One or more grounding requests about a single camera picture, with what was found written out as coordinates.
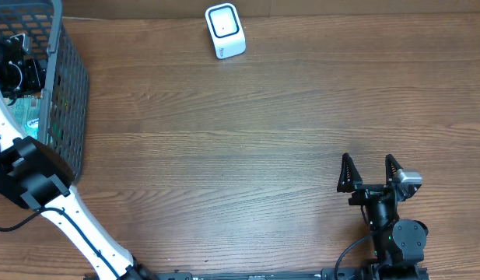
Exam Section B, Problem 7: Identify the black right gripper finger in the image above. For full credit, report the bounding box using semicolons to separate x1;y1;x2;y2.
337;152;363;193
385;154;403;184

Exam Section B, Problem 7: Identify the teal snack packet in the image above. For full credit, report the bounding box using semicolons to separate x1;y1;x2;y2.
9;97;40;138

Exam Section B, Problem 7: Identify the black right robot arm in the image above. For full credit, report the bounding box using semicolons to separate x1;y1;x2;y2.
324;153;429;280

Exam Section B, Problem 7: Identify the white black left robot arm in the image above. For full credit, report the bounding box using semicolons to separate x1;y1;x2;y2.
0;33;155;279

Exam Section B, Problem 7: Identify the white barcode scanner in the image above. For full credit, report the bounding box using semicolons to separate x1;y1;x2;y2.
205;2;247;59

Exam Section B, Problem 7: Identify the grey plastic mesh basket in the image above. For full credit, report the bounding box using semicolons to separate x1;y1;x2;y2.
0;0;89;182

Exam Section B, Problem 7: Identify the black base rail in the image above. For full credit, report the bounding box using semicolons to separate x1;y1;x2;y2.
143;268;430;280

